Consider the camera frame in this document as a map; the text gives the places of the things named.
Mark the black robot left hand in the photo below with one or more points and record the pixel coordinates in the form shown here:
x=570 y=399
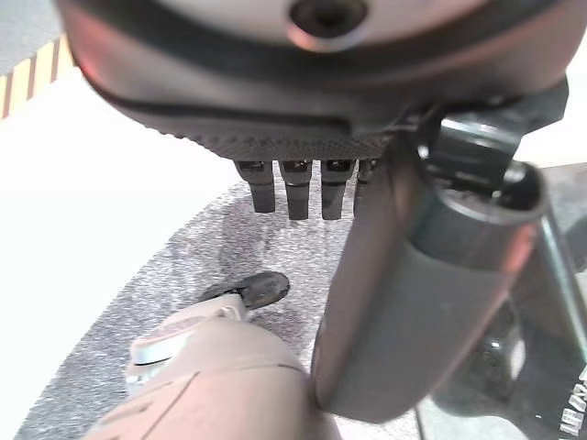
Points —
x=284 y=114

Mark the dark robot foot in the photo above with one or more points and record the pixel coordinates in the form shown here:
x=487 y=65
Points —
x=261 y=289

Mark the striped wooden slat panel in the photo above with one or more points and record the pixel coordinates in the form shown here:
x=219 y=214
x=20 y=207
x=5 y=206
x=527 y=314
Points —
x=32 y=78

